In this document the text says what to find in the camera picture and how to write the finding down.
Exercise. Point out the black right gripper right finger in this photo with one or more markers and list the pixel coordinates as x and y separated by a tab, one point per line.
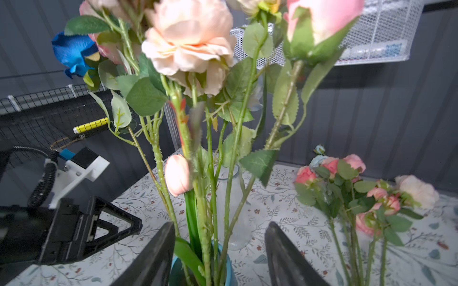
287	267

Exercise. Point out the pink tulip flower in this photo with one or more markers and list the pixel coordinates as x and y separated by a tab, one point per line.
178	177

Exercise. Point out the yellow marker pen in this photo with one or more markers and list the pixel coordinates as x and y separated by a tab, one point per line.
90	126

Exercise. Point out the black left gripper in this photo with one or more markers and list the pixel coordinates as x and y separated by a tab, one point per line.
63	235

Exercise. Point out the white wire mesh basket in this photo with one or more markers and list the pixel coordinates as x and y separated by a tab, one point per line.
384	33

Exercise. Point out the black wire wall basket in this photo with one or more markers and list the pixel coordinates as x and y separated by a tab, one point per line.
55	118

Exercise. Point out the large pink peony flower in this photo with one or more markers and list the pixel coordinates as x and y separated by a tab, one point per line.
138	97

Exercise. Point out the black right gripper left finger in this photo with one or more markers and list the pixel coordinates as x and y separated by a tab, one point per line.
152	267

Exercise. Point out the blue artificial rose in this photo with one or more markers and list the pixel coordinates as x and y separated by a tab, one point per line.
81	57

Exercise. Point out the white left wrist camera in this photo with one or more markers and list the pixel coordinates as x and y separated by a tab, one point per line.
85	164

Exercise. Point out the peach peony flower stem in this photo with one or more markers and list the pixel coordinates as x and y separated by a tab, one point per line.
190	44

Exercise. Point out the pink rose flower bunch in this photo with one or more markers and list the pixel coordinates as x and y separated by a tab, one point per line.
361	212

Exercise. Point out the teal ceramic vase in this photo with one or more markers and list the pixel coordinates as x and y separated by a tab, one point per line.
185	256

